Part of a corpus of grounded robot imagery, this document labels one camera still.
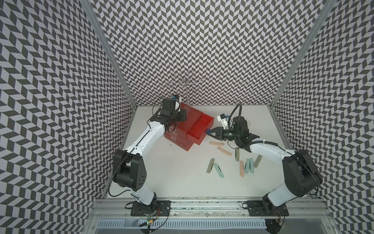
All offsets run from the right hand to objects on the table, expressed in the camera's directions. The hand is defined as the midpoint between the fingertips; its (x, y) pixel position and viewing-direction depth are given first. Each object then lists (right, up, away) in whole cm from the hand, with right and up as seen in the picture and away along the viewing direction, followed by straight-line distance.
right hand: (208, 134), depth 82 cm
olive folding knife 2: (+31, -17, +6) cm, 36 cm away
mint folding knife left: (+8, -23, +4) cm, 24 cm away
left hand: (-13, +12, +5) cm, 19 cm away
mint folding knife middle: (+24, -20, +5) cm, 31 cm away
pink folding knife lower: (+21, -21, +5) cm, 30 cm away
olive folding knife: (+19, -14, +10) cm, 26 cm away
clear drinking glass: (+30, +7, +18) cm, 35 cm away
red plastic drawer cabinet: (-13, +1, -3) cm, 13 cm away
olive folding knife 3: (+2, -19, +5) cm, 20 cm away
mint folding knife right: (+27, -19, +5) cm, 33 cm away
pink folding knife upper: (+8, -8, +18) cm, 21 cm away
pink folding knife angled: (+12, -13, +14) cm, 23 cm away
